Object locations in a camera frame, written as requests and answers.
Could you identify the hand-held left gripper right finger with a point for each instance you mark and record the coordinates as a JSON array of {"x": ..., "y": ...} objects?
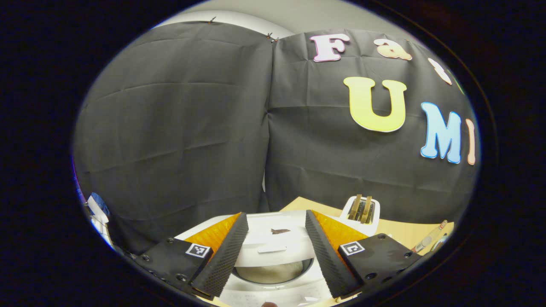
[{"x": 328, "y": 262}]

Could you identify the white rice cooker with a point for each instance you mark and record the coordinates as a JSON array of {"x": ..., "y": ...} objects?
[{"x": 277, "y": 251}]

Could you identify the black backdrop cloth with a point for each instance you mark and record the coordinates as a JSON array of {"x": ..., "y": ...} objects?
[{"x": 179, "y": 128}]

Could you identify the brown bread slice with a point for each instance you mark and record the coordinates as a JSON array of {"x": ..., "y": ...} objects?
[
  {"x": 366, "y": 209},
  {"x": 355, "y": 207}
]

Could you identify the clear plastic bottle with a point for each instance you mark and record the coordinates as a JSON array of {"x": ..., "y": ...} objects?
[{"x": 426, "y": 241}]

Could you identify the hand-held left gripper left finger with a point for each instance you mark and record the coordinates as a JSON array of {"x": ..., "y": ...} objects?
[{"x": 222, "y": 262}]

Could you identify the white toaster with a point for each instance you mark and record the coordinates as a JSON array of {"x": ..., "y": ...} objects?
[{"x": 375, "y": 226}]

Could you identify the blue and white object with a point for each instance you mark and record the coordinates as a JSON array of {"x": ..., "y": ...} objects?
[{"x": 99, "y": 209}]

